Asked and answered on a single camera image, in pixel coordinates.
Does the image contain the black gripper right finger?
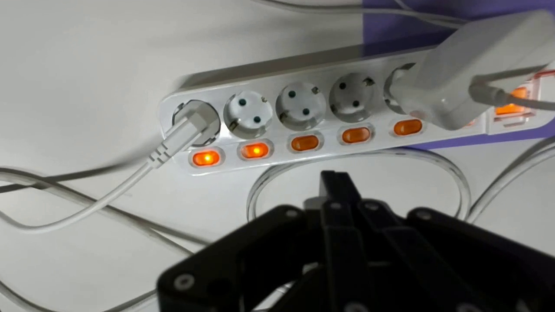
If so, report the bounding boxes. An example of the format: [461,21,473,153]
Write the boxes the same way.
[357,199,555,312]

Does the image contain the white power strip orange switches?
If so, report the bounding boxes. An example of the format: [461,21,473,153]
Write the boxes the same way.
[159,50,553,175]

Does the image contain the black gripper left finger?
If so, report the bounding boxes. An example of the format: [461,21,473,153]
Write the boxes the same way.
[155,172,370,312]

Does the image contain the white power strip cable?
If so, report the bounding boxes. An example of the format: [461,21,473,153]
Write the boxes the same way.
[0,104,220,312]

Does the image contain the white adapter cable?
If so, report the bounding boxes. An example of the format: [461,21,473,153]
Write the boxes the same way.
[244,0,555,225]

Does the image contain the white power adapter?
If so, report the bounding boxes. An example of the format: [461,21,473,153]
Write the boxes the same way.
[388,10,555,130]

